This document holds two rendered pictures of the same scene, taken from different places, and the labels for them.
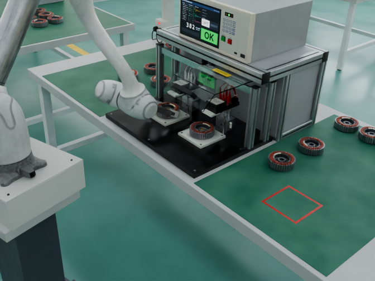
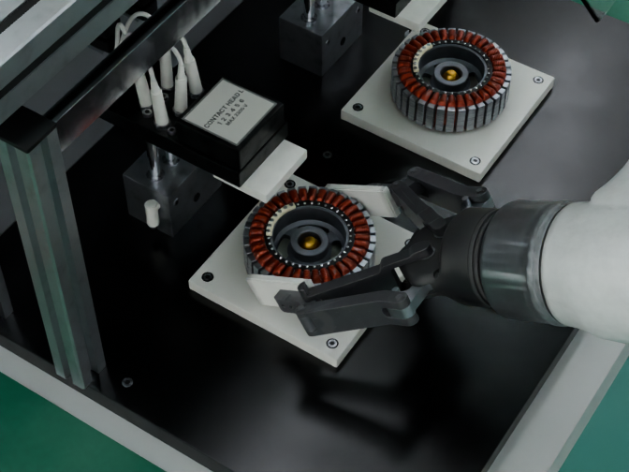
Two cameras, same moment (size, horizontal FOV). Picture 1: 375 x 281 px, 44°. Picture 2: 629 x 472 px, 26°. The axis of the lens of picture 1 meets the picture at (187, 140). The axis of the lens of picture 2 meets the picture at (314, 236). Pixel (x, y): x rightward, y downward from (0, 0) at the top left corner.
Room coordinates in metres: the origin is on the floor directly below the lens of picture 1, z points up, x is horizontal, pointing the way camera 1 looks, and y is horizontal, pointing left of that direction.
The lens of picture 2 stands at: (2.16, 0.80, 1.70)
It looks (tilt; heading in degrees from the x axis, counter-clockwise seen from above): 51 degrees down; 255
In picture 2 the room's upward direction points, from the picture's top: straight up
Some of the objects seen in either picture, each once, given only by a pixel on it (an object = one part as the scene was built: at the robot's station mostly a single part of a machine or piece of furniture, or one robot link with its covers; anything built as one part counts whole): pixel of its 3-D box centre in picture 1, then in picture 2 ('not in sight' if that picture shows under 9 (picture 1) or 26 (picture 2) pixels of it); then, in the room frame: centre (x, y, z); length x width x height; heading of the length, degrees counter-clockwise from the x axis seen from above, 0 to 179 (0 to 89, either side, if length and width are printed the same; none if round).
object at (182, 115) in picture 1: (167, 114); (310, 264); (1.97, 0.10, 0.78); 0.15 x 0.15 x 0.01; 42
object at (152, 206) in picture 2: not in sight; (152, 214); (2.09, 0.03, 0.80); 0.01 x 0.01 x 0.03; 42
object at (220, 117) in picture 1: (225, 121); (321, 25); (1.89, -0.17, 0.80); 0.08 x 0.05 x 0.06; 42
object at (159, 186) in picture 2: (190, 102); (173, 179); (2.07, -0.01, 0.80); 0.08 x 0.05 x 0.06; 42
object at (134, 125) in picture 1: (186, 126); (368, 182); (1.89, 0.01, 0.76); 0.64 x 0.47 x 0.02; 42
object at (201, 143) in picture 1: (201, 135); (448, 97); (1.79, -0.06, 0.78); 0.15 x 0.15 x 0.01; 42
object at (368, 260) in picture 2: (167, 110); (309, 245); (1.97, 0.10, 0.80); 0.11 x 0.11 x 0.04
